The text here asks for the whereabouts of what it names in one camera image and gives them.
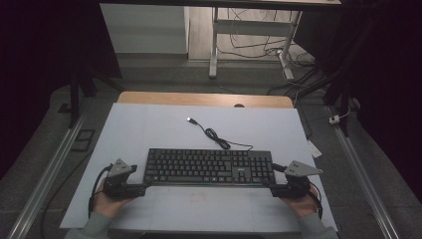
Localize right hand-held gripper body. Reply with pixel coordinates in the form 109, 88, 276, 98
270, 160, 323, 199

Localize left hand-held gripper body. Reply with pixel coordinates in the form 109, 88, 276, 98
103, 158, 147, 200

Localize black computer keyboard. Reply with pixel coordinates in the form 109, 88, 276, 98
142, 147, 277, 187

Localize person's left hand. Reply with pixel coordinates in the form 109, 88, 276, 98
92, 180, 135, 219

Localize white paper tag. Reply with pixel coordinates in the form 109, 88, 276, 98
307, 139, 323, 159

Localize black metal stand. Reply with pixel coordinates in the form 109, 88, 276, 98
68, 64, 123, 129
322, 64, 354, 137

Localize dark curtain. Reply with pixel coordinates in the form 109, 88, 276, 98
293, 0, 422, 193
0, 0, 122, 180

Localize white cabinet panel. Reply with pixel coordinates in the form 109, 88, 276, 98
100, 3, 190, 55

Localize white-legged desk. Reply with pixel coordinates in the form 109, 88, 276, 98
99, 0, 342, 81

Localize left hand-held gripper black cable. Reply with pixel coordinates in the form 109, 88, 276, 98
88, 162, 114, 219

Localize hand-held gripper black cable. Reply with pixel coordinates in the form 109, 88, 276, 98
88, 162, 114, 219
308, 180, 324, 220

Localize right hand-held gripper black cable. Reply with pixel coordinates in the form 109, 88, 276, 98
308, 180, 324, 220

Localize black floor frame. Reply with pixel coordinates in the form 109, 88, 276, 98
70, 128, 97, 153

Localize thin black floor cable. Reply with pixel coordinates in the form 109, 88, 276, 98
39, 150, 98, 239

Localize aluminium rail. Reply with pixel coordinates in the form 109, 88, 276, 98
6, 111, 88, 239
326, 105, 401, 239

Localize black keyboard usb cable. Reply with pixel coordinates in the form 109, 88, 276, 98
186, 117, 254, 151

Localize small white box with cable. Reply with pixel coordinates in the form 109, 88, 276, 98
328, 106, 352, 125

